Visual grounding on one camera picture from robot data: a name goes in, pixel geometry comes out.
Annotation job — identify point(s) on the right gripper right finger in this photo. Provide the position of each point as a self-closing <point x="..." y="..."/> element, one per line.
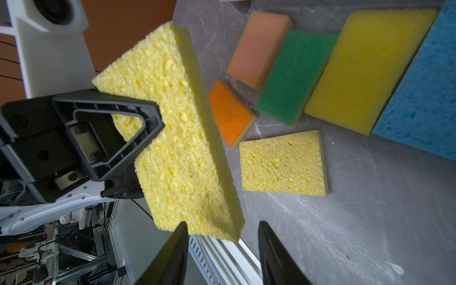
<point x="277" y="266"/>

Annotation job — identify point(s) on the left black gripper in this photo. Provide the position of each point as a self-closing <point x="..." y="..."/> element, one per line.
<point x="52" y="145"/>

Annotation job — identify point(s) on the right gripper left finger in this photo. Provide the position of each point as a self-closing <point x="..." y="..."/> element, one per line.
<point x="169" y="266"/>

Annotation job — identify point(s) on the pale yellow sponge row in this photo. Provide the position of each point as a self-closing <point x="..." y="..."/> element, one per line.
<point x="184" y="173"/>

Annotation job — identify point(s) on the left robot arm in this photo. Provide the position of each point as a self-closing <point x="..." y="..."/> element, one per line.
<point x="19" y="219"/>

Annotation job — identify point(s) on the pale yellow sponge tilted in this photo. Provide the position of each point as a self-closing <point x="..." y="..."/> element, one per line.
<point x="287" y="164"/>

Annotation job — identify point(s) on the orange sponge left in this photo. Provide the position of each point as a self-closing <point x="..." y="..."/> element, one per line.
<point x="233" y="118"/>

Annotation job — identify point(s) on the pink sponge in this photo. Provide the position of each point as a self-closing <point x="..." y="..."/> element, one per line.
<point x="258" y="47"/>

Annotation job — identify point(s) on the dark green sponge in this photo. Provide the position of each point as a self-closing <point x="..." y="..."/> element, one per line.
<point x="302" y="58"/>

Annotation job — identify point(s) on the blue sponge upper row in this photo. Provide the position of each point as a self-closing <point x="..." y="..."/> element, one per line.
<point x="422" y="111"/>

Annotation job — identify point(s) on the bright yellow sponge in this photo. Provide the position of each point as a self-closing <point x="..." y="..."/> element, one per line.
<point x="373" y="50"/>

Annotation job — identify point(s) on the aluminium front rail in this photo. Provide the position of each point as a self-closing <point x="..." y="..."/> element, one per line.
<point x="225" y="263"/>

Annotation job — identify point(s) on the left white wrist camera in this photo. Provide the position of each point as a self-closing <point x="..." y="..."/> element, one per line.
<point x="53" y="54"/>

